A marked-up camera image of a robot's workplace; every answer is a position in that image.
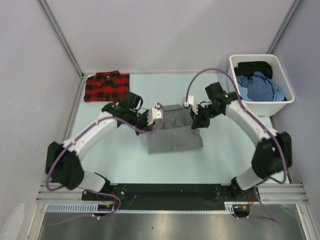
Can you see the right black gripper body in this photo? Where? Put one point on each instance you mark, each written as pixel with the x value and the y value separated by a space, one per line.
pixel 204 115

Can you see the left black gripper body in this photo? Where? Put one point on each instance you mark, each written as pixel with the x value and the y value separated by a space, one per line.
pixel 141 122

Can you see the grey long sleeve shirt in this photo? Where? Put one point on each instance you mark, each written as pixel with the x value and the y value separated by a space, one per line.
pixel 176 133

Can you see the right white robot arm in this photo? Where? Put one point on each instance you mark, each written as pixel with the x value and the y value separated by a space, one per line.
pixel 273 149

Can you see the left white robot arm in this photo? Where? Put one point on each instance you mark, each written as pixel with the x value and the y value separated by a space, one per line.
pixel 64 160

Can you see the red black plaid shirt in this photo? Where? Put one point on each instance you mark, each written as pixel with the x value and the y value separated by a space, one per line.
pixel 106 86

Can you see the blue checked shirt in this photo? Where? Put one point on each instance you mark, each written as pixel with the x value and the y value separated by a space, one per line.
pixel 257 88

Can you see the black shirt in bin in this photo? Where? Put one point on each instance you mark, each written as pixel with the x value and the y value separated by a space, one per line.
pixel 249 67

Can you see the white plastic bin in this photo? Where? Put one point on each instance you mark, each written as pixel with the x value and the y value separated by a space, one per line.
pixel 279 79

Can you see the light blue shirt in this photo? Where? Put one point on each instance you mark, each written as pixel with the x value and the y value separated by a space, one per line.
pixel 278 94

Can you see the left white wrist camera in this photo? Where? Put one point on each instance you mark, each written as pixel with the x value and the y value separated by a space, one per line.
pixel 155 113

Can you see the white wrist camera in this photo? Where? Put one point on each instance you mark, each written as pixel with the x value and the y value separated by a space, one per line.
pixel 191 103
pixel 155 113

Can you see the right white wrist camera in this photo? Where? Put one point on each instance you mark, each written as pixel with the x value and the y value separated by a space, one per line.
pixel 191 103

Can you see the white slotted cable duct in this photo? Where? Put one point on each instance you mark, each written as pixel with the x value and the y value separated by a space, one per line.
pixel 97 208

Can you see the aluminium frame rail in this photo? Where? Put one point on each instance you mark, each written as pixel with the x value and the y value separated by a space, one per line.
pixel 268 193

